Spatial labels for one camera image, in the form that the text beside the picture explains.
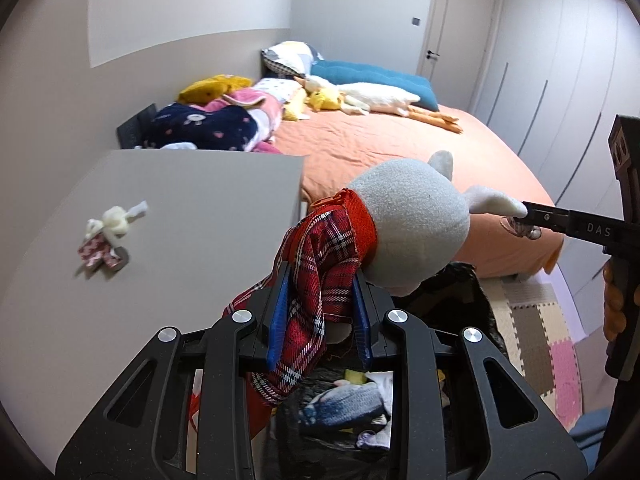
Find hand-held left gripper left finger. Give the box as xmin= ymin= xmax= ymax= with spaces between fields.
xmin=55 ymin=260 xmax=292 ymax=480

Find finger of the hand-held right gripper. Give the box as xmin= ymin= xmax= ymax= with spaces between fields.
xmin=520 ymin=200 xmax=571 ymax=234

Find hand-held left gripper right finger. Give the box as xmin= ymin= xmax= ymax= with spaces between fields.
xmin=352 ymin=275 xmax=588 ymax=480

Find blue scaled fish plush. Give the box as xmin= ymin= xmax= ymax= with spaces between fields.
xmin=300 ymin=380 xmax=393 ymax=431

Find black trash bag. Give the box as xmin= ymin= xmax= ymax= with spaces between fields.
xmin=270 ymin=260 xmax=508 ymax=461

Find grey rabbit plush plaid clothes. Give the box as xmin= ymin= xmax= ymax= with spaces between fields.
xmin=222 ymin=150 xmax=528 ymax=408

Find person's right hand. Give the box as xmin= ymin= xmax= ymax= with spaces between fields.
xmin=601 ymin=259 xmax=631 ymax=344

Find foam puzzle floor mat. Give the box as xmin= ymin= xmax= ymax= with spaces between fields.
xmin=480 ymin=275 xmax=608 ymax=431

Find white wardrobe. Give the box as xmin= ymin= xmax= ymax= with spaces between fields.
xmin=472 ymin=0 xmax=640 ymax=311

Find orange bed sheet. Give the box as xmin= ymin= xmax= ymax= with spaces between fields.
xmin=272 ymin=105 xmax=566 ymax=278

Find beige door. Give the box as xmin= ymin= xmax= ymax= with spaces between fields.
xmin=417 ymin=0 xmax=503 ymax=113

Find navy printed blanket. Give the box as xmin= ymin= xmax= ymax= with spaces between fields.
xmin=142 ymin=102 xmax=261 ymax=152

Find white goose plush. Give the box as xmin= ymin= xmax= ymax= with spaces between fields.
xmin=295 ymin=75 xmax=463 ymax=134

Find pink blanket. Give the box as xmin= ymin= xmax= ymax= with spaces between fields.
xmin=202 ymin=87 xmax=286 ymax=155

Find blue cloth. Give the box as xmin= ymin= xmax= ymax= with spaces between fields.
xmin=570 ymin=407 xmax=613 ymax=461

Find yellow duck plush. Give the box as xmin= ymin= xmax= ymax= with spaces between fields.
xmin=305 ymin=87 xmax=343 ymax=112

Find teal pillow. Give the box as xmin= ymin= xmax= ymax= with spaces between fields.
xmin=310 ymin=60 xmax=440 ymax=112

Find white dotted pillow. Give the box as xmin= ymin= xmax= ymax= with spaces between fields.
xmin=252 ymin=77 xmax=307 ymax=121

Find black ribbed object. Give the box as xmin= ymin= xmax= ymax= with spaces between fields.
xmin=116 ymin=104 xmax=159 ymax=150

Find yellow plush cloth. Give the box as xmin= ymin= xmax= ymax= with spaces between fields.
xmin=178 ymin=75 xmax=253 ymax=106

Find checkered patchwork pillow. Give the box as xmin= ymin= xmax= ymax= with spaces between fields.
xmin=261 ymin=41 xmax=326 ymax=80

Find small white plush keychain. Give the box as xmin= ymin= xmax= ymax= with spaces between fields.
xmin=85 ymin=200 xmax=149 ymax=238

